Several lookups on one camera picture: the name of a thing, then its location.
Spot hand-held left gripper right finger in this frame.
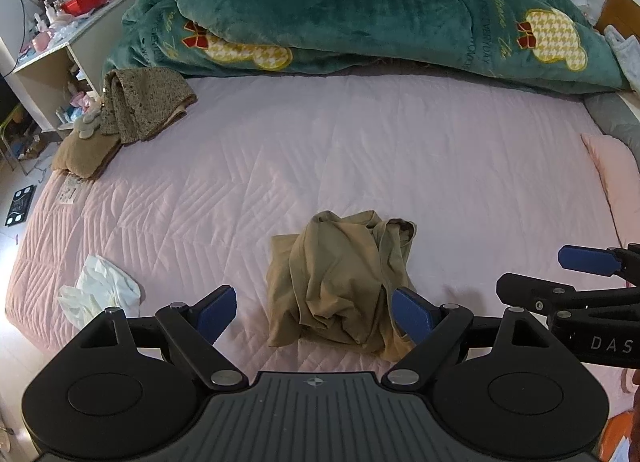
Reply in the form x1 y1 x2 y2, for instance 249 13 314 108
381 287 551 391

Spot folded tan cloth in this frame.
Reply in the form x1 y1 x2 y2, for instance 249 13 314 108
51 127 123 180

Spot pink pillow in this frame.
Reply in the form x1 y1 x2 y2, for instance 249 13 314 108
580 132 640 263

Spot speckled brown knit cloth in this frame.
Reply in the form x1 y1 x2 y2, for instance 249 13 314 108
102 67 198 145

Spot grey pillow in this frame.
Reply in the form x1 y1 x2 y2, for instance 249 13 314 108
585 92 640 153

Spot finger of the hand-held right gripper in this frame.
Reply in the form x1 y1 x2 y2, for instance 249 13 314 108
557 243 640 288
496 272 640 316

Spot wooden headboard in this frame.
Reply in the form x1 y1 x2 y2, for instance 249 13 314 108
594 0 640 38

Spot grey gloves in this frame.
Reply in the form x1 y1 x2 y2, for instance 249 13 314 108
75 109 108 138

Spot tan shirt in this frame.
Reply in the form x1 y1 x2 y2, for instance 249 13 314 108
266 209 418 362

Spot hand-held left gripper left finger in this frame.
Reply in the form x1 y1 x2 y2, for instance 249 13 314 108
80 284 248 391

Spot white desk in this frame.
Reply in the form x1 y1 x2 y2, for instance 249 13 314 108
10 0 136 133

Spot white crumpled cloth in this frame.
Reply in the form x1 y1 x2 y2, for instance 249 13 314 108
56 254 142 330

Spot black cable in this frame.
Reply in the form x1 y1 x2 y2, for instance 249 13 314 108
10 0 31 55

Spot paper leaflet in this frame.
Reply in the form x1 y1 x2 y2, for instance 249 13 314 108
56 174 86 205

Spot light grey cloth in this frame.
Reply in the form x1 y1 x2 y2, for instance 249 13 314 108
602 24 640 93

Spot black bathroom scale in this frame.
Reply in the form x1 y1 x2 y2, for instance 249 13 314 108
4 184 38 228

